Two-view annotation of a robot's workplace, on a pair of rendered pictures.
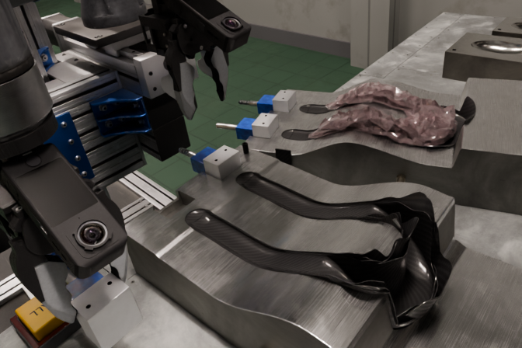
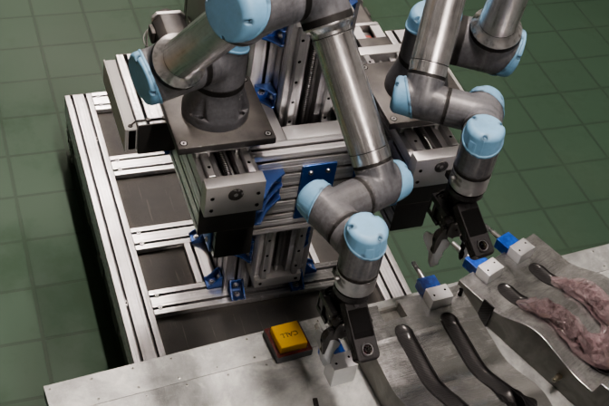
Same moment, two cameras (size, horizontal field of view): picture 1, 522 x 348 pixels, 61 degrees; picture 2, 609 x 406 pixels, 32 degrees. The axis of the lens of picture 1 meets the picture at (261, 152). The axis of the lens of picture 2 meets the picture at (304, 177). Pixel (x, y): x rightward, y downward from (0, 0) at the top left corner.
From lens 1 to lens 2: 1.58 m
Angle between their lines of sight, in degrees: 16
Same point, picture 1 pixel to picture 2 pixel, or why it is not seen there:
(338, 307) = not seen: outside the picture
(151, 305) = not seen: hidden behind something
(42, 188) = (356, 319)
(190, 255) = (389, 355)
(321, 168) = (510, 333)
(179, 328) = (361, 391)
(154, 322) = not seen: hidden behind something
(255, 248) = (428, 372)
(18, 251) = (330, 333)
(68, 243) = (358, 349)
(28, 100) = (370, 288)
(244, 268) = (416, 381)
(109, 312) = (343, 372)
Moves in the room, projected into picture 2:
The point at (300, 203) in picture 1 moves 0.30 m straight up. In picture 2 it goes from (472, 358) to (512, 261)
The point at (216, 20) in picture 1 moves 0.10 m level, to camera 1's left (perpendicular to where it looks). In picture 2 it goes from (474, 238) to (425, 220)
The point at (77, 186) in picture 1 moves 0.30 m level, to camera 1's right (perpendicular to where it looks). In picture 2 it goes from (368, 324) to (528, 389)
